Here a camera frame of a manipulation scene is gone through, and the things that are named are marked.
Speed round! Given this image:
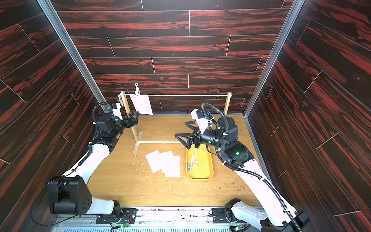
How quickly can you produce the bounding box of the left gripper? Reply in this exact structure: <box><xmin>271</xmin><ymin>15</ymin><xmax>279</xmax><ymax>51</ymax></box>
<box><xmin>110</xmin><ymin>112</ymin><xmax>138</xmax><ymax>139</ymax></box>

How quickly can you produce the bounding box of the white postcard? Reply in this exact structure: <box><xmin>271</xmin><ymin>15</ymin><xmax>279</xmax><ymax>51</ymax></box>
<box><xmin>165</xmin><ymin>156</ymin><xmax>181</xmax><ymax>178</ymax></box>
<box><xmin>129</xmin><ymin>94</ymin><xmax>153</xmax><ymax>115</ymax></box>
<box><xmin>159</xmin><ymin>151</ymin><xmax>173</xmax><ymax>168</ymax></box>
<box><xmin>146</xmin><ymin>150</ymin><xmax>162</xmax><ymax>173</ymax></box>

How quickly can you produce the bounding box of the wooden drying rack frame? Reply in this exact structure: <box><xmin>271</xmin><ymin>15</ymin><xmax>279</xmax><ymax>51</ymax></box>
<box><xmin>118</xmin><ymin>90</ymin><xmax>232</xmax><ymax>157</ymax></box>

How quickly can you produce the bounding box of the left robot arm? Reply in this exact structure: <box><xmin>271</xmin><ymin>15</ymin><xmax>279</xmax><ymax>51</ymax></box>
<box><xmin>48</xmin><ymin>112</ymin><xmax>139</xmax><ymax>218</ymax></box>

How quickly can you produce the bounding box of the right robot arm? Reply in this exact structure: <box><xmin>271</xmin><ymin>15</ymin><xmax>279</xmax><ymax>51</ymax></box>
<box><xmin>175</xmin><ymin>117</ymin><xmax>309</xmax><ymax>232</ymax></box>

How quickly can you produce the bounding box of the yellow plastic tray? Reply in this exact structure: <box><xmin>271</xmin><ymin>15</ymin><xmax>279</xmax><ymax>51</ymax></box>
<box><xmin>185</xmin><ymin>144</ymin><xmax>214</xmax><ymax>181</ymax></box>

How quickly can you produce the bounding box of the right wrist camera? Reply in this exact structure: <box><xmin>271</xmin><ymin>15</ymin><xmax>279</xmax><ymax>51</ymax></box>
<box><xmin>191</xmin><ymin>109</ymin><xmax>211</xmax><ymax>134</ymax></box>

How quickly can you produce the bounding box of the string on rack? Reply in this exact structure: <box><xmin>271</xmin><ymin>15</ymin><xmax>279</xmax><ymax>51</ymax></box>
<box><xmin>119</xmin><ymin>93</ymin><xmax>231</xmax><ymax>98</ymax></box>

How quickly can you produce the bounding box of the left corrugated cable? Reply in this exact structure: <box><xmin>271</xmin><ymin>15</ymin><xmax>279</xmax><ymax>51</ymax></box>
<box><xmin>92</xmin><ymin>102</ymin><xmax>112</xmax><ymax>124</ymax></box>

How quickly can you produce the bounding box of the corrugated cable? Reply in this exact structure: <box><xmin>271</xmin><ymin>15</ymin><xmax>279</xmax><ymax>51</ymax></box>
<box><xmin>201</xmin><ymin>102</ymin><xmax>303</xmax><ymax>232</ymax></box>
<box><xmin>92</xmin><ymin>102</ymin><xmax>112</xmax><ymax>124</ymax></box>

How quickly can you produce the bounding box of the right corrugated cable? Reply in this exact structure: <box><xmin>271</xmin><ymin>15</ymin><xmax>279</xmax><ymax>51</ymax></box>
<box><xmin>201</xmin><ymin>102</ymin><xmax>303</xmax><ymax>232</ymax></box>

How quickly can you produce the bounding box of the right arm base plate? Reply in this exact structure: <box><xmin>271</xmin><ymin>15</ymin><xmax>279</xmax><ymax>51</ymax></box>
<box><xmin>208</xmin><ymin>207</ymin><xmax>246</xmax><ymax>224</ymax></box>

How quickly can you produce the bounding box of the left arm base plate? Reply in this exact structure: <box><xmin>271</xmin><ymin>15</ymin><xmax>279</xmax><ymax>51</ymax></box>
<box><xmin>96</xmin><ymin>208</ymin><xmax>138</xmax><ymax>226</ymax></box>

